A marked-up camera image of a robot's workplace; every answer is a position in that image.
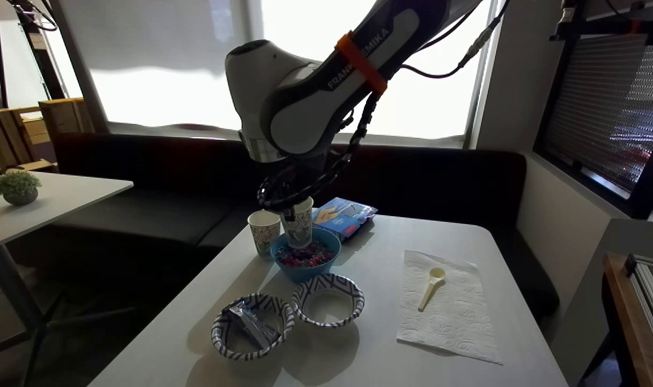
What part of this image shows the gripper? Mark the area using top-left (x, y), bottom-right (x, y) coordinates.
top-left (275, 153), bottom-right (333, 223)

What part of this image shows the patterned paper coffee cup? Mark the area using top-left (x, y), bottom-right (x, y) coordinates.
top-left (247, 210), bottom-right (282, 257)
top-left (279, 197), bottom-right (314, 249)

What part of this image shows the blue patterned paper bowl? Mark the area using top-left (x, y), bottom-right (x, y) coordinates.
top-left (292, 273), bottom-right (365, 328)
top-left (211, 293), bottom-right (296, 361)

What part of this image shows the heap of red purple pieces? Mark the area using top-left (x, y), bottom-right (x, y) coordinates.
top-left (277, 240), bottom-right (336, 268)

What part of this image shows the blue snack packet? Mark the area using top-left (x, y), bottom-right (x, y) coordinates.
top-left (311, 197), bottom-right (379, 241)

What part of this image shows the silver foil packet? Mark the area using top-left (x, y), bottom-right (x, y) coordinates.
top-left (223, 301), bottom-right (280, 349)

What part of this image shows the black bench sofa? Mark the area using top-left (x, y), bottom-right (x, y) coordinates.
top-left (52, 133), bottom-right (561, 323)

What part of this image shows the cream plastic spoon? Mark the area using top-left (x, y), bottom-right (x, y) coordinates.
top-left (418, 268), bottom-right (446, 312)

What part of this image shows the white paper napkin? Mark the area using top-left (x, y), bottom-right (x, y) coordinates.
top-left (396, 250), bottom-right (503, 365)

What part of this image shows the white side table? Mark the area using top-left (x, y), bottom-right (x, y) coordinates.
top-left (0, 172), bottom-right (134, 385)

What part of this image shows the small potted plant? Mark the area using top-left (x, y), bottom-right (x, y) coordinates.
top-left (0, 170), bottom-right (42, 206)

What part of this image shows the stack of wooden crates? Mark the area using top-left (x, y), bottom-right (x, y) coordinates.
top-left (0, 98), bottom-right (96, 174)

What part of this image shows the window with grey blinds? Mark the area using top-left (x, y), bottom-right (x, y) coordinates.
top-left (535, 32), bottom-right (653, 219)

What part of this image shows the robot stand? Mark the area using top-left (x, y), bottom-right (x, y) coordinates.
top-left (582, 253), bottom-right (653, 387)

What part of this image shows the black metal frame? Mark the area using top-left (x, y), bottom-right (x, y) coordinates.
top-left (549, 0), bottom-right (653, 44)

